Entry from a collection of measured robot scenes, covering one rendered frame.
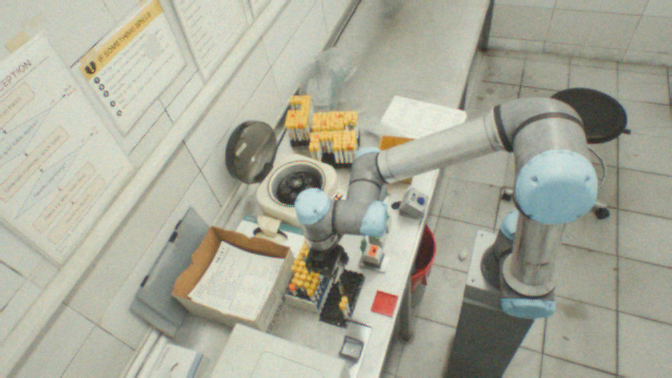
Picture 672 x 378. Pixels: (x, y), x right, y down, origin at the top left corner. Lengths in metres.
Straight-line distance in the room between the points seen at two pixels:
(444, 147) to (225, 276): 0.83
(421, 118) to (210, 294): 1.02
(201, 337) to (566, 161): 1.12
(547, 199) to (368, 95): 1.29
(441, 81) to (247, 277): 1.15
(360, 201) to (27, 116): 0.66
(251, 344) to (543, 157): 0.72
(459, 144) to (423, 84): 1.10
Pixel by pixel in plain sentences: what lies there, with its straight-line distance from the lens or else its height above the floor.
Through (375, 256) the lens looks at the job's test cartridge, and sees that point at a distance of 1.37.
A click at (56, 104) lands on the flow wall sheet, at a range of 1.05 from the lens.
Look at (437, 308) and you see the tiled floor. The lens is 2.33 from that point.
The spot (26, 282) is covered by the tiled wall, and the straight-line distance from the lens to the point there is 1.14.
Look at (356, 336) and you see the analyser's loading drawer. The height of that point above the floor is 0.92.
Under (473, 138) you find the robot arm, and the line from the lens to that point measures 0.90.
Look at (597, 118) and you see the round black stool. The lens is 2.29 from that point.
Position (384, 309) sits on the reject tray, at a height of 0.88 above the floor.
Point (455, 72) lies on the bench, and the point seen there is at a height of 0.87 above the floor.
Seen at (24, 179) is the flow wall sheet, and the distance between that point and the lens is 1.05.
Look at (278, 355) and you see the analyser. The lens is 1.06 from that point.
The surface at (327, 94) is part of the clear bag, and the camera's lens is 1.84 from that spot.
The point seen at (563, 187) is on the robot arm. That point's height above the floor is 1.57.
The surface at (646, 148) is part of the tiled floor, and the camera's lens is 3.20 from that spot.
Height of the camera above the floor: 2.15
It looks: 51 degrees down
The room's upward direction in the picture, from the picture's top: 12 degrees counter-clockwise
